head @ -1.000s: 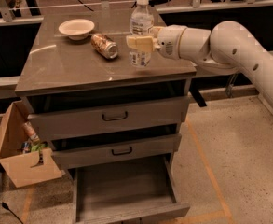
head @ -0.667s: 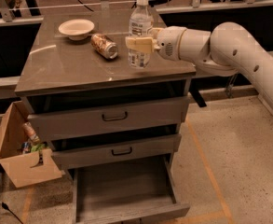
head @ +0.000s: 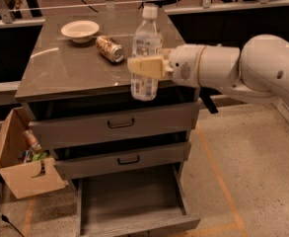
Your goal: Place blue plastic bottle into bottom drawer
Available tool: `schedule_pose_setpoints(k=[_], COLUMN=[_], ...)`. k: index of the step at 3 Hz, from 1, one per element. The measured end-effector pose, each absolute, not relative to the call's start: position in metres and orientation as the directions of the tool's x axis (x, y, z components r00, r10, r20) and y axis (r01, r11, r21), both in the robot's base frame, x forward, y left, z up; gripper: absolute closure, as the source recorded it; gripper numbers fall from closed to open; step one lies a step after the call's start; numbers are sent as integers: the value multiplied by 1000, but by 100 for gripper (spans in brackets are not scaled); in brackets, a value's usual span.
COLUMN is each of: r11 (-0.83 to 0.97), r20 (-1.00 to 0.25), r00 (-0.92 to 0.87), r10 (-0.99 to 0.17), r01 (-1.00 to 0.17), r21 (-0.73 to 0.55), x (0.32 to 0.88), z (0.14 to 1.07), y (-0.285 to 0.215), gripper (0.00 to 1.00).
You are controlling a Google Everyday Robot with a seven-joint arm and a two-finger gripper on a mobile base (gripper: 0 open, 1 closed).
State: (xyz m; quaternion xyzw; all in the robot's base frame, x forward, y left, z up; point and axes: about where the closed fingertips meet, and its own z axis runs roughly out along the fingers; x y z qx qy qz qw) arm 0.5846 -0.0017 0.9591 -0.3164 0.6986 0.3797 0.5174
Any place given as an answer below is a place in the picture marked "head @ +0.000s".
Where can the clear plastic water bottle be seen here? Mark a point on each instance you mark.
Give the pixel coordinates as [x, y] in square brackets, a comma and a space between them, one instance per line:
[147, 41]

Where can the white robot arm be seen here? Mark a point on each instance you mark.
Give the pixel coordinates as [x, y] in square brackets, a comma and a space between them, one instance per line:
[257, 73]

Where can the grey drawer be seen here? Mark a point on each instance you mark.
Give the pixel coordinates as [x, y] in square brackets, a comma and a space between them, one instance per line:
[123, 161]
[68, 132]
[147, 202]

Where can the snack items in box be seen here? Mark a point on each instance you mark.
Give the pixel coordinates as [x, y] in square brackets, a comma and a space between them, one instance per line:
[35, 151]

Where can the grey top drawer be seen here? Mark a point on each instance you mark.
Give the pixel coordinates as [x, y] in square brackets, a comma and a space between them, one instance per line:
[68, 132]

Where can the white paper bowl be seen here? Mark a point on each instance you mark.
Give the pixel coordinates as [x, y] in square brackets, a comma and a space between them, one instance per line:
[80, 31]

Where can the brown cardboard box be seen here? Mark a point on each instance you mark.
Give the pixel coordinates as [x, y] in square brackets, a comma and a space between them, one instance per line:
[24, 179]

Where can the grey bottom drawer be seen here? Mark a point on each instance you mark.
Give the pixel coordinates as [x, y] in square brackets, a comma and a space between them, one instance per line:
[147, 202]

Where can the grey drawer cabinet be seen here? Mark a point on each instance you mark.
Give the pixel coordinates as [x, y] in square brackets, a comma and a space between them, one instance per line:
[64, 79]

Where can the brown soda can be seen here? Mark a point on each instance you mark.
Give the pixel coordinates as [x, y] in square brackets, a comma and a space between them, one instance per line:
[110, 49]

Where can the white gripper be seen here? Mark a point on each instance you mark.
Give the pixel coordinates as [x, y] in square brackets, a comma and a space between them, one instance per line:
[184, 65]

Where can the grey middle drawer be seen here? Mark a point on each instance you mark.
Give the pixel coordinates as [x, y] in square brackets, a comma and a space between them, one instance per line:
[123, 161]

